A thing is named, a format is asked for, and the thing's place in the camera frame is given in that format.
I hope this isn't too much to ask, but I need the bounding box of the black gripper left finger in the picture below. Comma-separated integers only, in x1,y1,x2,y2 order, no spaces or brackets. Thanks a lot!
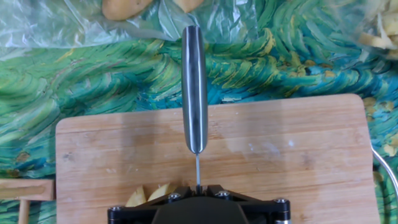
108,185,198,224

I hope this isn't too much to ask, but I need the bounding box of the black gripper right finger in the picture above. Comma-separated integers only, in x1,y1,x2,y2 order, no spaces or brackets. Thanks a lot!
199,185,292,224

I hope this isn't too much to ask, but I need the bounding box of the steel kitchen knife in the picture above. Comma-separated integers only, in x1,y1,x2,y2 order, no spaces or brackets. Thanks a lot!
181,25,209,194

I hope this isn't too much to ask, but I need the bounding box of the cut potato slice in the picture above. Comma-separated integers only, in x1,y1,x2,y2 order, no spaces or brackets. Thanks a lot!
147,183,177,202

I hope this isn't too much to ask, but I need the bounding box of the wooden cutting board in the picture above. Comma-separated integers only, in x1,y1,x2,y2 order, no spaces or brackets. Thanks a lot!
55,93,382,224

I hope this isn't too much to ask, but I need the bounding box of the painted landscape tablecloth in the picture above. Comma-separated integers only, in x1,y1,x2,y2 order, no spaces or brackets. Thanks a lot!
0,0,398,224

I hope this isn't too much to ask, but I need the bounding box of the wooden peg rack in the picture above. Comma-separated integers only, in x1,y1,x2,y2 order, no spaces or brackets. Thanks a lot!
0,179,56,224

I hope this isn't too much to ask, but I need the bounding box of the whole potato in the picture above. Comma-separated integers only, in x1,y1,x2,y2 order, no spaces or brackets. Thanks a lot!
101,0,154,21
172,0,205,14

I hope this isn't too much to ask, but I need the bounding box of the clear plastic bag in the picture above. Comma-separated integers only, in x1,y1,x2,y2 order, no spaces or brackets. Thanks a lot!
0,0,259,49

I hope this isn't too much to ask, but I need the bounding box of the bag of chopped potato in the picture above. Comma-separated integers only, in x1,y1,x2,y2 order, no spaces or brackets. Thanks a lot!
345,0,398,60

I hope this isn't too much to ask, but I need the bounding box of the white wire loop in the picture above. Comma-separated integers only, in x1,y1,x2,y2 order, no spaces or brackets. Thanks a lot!
371,146,398,200

